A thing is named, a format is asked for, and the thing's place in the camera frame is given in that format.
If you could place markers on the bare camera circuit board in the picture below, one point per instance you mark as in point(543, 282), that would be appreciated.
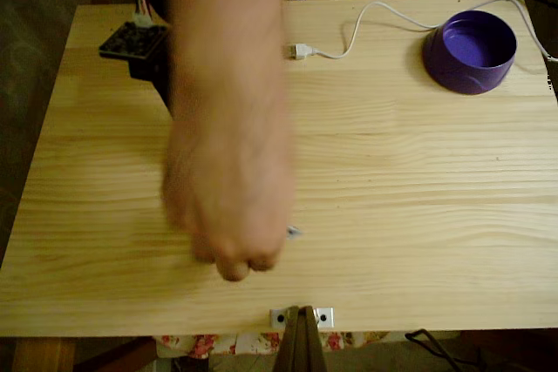
point(131, 41)

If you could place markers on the brown wooden post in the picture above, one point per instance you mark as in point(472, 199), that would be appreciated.
point(301, 346)

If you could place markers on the light wooden table leg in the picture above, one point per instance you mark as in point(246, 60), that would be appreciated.
point(43, 354)

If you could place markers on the white candy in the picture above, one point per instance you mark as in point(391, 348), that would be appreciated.
point(294, 232)

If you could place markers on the person's hand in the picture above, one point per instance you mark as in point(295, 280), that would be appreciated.
point(231, 206)

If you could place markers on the floral cloth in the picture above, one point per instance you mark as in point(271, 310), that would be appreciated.
point(200, 343)

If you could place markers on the purple bowl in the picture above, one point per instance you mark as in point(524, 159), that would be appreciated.
point(462, 80)

